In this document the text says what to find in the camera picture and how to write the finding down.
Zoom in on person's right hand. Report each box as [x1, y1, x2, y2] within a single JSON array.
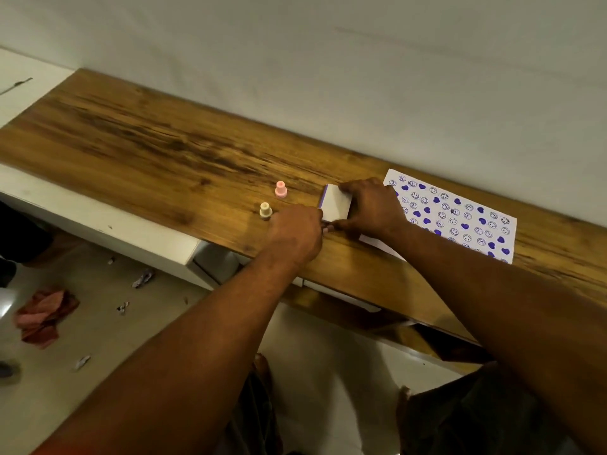
[[331, 178, 409, 240]]

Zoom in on person's left hand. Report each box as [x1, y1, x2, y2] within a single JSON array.
[[264, 204, 326, 267]]

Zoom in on white ink pad box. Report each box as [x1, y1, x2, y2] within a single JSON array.
[[318, 184, 354, 223]]

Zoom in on person's left forearm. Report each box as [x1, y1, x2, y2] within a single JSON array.
[[29, 248, 309, 455]]

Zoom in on person's right forearm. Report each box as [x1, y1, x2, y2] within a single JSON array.
[[379, 218, 607, 455]]

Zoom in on white paper with purple stamps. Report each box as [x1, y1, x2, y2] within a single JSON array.
[[359, 168, 518, 265]]

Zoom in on person's dark shorts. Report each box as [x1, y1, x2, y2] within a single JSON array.
[[227, 354, 586, 455]]

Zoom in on red cloth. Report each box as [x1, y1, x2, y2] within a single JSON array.
[[13, 288, 81, 349]]

